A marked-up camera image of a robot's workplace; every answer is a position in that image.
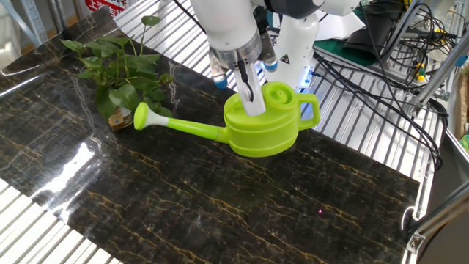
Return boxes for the tangled black cables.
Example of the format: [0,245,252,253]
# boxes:
[399,3,461,56]

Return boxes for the red white sign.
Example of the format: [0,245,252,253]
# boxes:
[84,0,129,18]

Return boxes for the grey diagonal metal bar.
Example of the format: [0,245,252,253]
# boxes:
[379,0,422,63]

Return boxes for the white cable loop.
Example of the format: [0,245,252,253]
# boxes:
[400,205,417,232]

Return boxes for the black fabric pouch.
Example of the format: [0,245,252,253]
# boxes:
[343,14,399,62]

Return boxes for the grey slotted angle post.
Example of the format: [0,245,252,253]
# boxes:
[20,0,51,47]

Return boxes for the thick black cable bundle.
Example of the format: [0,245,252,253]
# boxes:
[313,51,450,173]

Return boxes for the green desk mat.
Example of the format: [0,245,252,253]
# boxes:
[314,36,380,67]

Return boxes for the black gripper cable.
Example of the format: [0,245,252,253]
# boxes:
[237,58,255,103]

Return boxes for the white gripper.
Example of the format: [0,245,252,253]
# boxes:
[233,61,267,118]

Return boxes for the silver wrist bracket blue caps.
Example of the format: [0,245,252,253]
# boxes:
[207,32,279,91]

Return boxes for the lime green watering can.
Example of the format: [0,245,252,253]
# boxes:
[133,81,322,158]

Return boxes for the yellow green screwdriver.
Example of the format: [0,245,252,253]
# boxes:
[415,61,427,83]

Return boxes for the green potted plant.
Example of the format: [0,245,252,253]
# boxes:
[60,14,175,132]

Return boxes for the long black cable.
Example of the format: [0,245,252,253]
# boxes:
[358,0,450,124]

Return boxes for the thick aluminium profile post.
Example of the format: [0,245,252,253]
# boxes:
[412,32,469,109]

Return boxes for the aluminium profile with bracket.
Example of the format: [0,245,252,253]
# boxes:
[405,188,469,254]

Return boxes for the white paper sheet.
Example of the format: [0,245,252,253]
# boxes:
[314,10,367,42]

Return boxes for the dark marble pattern mat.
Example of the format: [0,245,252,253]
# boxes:
[0,6,421,264]

